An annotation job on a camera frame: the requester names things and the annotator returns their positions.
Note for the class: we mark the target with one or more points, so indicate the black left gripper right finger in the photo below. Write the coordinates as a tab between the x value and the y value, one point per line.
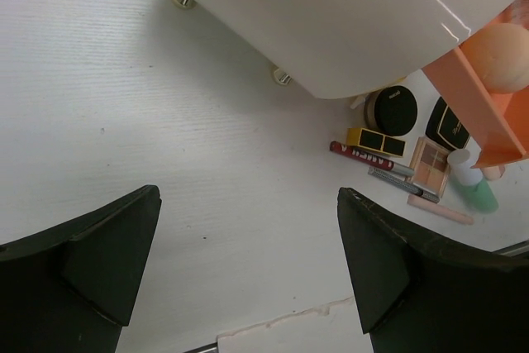
419	291

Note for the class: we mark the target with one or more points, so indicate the red lip gloss tube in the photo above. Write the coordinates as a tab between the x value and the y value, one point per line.
370	159

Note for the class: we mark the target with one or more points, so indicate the grey eyeliner pencil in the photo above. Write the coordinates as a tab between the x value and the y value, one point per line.
403	185

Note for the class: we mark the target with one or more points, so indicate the pink top drawer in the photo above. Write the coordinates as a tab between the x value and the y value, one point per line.
497	122

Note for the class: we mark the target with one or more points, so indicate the green bottle white cap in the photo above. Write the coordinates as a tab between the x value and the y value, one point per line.
470	182

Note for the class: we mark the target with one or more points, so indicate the round pink powder puff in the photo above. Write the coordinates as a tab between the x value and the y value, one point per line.
493	173

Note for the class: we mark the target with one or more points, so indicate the pink concealer stick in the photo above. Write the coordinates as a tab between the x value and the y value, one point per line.
439	210

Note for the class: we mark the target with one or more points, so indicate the black gold lipstick box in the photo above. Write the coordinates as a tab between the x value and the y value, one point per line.
375	142

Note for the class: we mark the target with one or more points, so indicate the black round powder jar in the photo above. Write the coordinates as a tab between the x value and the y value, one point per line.
391	111

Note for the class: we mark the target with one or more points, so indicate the pink eyeshadow palette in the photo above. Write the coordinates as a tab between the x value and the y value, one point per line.
429	163

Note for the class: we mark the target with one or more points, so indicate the black gold square compact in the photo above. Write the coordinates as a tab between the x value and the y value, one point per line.
445	129

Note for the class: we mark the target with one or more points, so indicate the cream cylindrical drawer organizer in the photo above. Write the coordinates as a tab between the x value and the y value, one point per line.
340	48

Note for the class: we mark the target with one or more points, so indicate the beige makeup sponge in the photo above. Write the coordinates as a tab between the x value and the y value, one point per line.
498	54

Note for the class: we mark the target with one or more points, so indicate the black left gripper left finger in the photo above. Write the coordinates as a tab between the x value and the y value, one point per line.
73	287

